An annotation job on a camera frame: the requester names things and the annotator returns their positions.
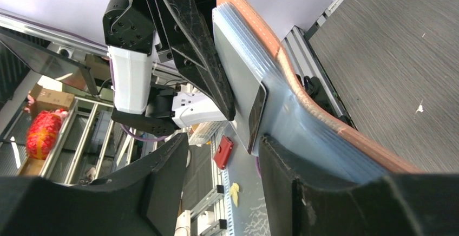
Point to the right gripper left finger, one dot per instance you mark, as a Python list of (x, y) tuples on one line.
[(142, 198)]

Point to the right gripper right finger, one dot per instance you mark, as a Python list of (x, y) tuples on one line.
[(303, 199)]

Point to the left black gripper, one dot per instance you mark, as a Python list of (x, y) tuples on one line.
[(180, 30)]

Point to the pink leather card holder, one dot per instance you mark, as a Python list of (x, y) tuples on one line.
[(290, 115)]

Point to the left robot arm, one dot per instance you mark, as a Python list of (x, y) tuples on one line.
[(169, 110)]

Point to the yellow scrap on floor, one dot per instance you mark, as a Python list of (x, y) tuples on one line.
[(234, 192)]

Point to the red box outside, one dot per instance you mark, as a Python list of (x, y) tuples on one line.
[(223, 152)]

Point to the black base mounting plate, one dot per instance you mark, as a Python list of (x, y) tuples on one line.
[(315, 80)]

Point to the red mesh bag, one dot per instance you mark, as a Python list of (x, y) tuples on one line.
[(42, 133)]

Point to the cardboard box on shelf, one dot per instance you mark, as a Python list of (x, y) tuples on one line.
[(41, 99)]

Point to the metal wire shelf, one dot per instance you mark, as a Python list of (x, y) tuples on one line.
[(88, 146)]

